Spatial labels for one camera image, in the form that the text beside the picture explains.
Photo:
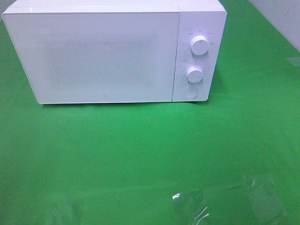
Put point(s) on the round white door button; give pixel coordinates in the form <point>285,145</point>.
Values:
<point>191,93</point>

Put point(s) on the white microwave knob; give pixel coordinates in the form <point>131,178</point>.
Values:
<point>194,74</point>
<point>199,44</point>

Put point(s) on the white microwave door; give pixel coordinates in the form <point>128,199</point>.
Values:
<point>97,58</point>

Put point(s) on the white microwave oven body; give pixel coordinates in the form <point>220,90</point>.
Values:
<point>205,17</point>

